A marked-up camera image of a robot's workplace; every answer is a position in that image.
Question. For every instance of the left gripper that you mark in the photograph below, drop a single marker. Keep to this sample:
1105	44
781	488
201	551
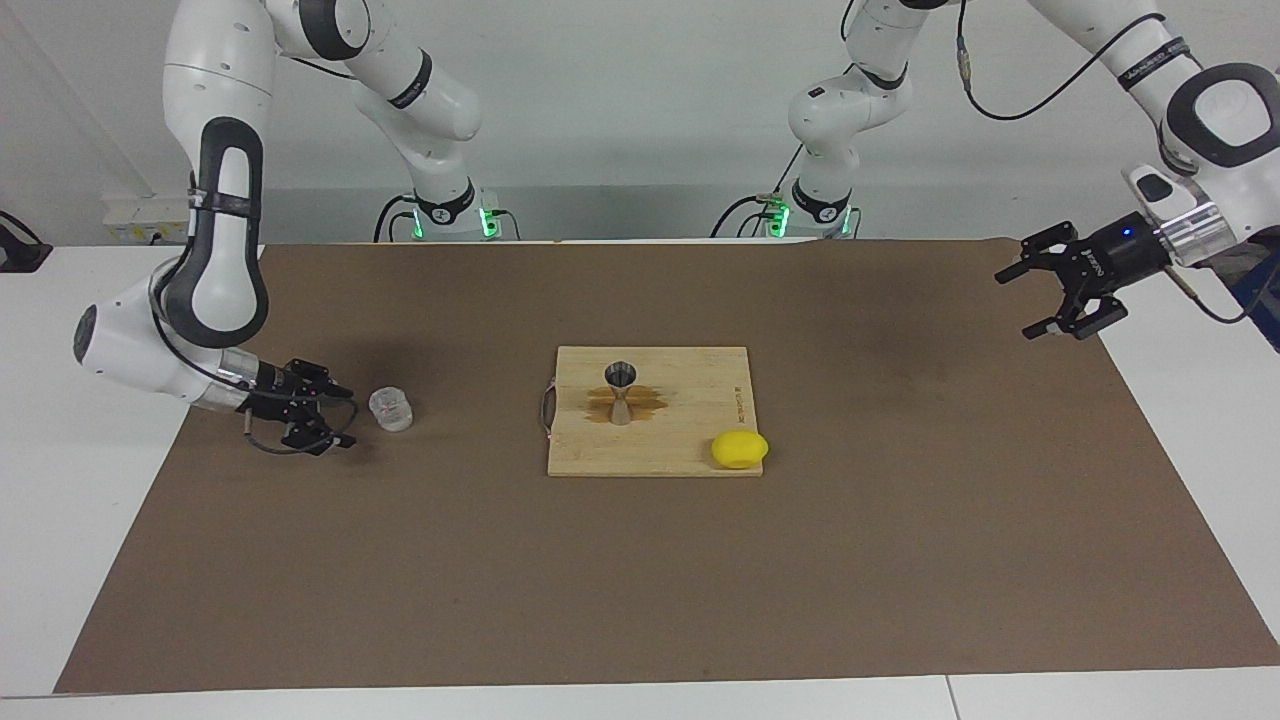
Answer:
1120	255

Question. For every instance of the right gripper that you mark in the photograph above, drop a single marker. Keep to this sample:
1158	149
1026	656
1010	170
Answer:
275	392

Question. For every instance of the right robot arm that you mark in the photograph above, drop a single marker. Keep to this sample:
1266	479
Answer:
215	290

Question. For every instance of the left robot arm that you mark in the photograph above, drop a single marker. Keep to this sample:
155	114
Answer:
830	110

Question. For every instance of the small clear glass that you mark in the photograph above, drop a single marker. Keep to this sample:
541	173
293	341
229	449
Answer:
391	410

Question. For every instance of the steel jigger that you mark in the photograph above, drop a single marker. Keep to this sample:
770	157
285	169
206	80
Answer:
620	395

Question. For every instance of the black stand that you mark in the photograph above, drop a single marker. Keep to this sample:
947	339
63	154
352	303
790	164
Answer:
20	250

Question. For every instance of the wooden cutting board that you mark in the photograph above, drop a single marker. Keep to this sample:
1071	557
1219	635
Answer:
680	400

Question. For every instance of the yellow lemon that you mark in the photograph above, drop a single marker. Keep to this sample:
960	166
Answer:
740	449

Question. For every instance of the white wall socket strip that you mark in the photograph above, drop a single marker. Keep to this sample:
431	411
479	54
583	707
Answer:
140	222

